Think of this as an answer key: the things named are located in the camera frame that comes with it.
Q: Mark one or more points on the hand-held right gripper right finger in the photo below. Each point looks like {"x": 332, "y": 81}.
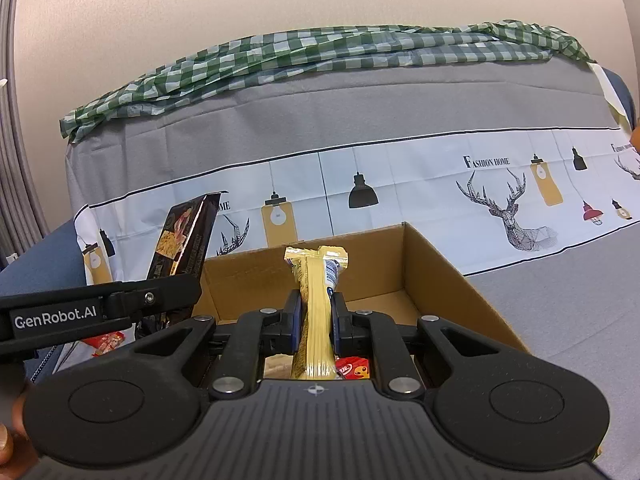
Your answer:
{"x": 337, "y": 330}

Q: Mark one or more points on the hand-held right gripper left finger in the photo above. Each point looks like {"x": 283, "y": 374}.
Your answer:
{"x": 296, "y": 330}

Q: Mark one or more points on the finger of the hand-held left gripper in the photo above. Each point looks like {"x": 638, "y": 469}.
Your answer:
{"x": 160, "y": 297}

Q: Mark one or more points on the yellow snack packet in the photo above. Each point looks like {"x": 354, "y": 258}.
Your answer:
{"x": 315, "y": 310}

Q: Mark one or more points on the red chips packet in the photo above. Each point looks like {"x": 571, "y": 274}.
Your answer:
{"x": 355, "y": 367}

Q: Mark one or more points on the black cracker packet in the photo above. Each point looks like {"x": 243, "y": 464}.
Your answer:
{"x": 182, "y": 240}

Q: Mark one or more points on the cardboard box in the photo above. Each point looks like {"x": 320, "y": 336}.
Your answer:
{"x": 435, "y": 280}

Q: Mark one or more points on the person's left hand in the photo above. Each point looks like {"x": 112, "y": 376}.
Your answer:
{"x": 10, "y": 430}

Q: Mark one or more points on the small red orange snack packet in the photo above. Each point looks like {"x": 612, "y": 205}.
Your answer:
{"x": 107, "y": 342}

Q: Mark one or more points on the grey curtain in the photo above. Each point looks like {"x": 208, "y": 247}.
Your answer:
{"x": 15, "y": 160}

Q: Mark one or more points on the grey white printed cloth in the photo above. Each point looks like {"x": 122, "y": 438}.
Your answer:
{"x": 400, "y": 110}

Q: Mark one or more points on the green checked cloth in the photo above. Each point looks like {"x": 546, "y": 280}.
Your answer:
{"x": 325, "y": 55}

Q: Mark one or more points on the orange round object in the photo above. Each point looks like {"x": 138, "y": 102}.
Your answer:
{"x": 636, "y": 140}

